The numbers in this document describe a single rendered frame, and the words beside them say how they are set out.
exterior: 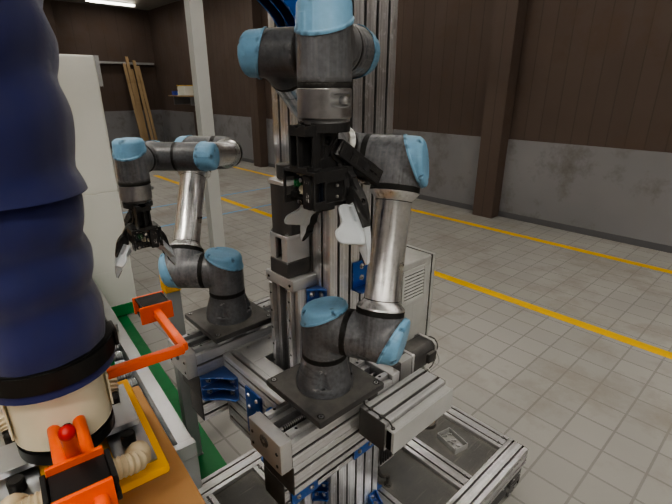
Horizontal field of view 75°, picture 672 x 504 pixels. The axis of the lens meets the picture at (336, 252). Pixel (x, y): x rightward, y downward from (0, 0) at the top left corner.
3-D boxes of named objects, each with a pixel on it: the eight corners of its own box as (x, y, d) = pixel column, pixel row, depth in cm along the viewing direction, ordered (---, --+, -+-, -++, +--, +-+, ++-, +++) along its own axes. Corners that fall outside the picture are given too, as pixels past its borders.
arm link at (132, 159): (151, 136, 110) (136, 140, 102) (157, 180, 114) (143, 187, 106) (120, 136, 111) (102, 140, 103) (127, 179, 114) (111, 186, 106)
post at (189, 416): (185, 452, 227) (158, 274, 192) (198, 446, 231) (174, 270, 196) (190, 460, 222) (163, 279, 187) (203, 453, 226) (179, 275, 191)
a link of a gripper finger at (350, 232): (342, 273, 61) (316, 214, 62) (372, 263, 65) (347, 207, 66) (355, 266, 59) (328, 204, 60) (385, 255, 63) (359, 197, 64)
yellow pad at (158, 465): (84, 399, 107) (80, 382, 105) (128, 384, 112) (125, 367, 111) (116, 498, 81) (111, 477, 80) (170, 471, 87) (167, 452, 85)
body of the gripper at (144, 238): (134, 254, 110) (126, 207, 106) (125, 244, 116) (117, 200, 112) (165, 247, 114) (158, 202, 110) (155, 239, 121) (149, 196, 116)
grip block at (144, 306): (134, 313, 126) (131, 297, 124) (165, 305, 130) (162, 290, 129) (142, 325, 119) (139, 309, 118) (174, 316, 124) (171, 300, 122)
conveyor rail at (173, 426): (76, 280, 331) (71, 257, 324) (84, 278, 334) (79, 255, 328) (185, 487, 160) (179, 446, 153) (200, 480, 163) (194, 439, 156)
